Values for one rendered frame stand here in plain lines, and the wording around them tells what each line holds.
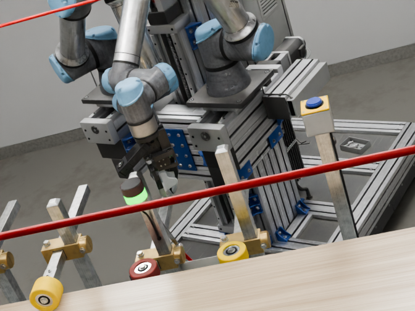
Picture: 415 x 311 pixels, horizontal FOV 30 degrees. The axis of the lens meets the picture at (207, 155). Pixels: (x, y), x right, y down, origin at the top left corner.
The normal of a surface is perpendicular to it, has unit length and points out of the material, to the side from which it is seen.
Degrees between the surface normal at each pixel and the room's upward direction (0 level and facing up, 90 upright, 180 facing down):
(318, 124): 90
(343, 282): 0
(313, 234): 0
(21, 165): 0
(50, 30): 90
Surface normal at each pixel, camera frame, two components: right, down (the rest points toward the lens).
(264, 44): 0.84, 0.16
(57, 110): -0.04, 0.52
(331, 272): -0.29, -0.83
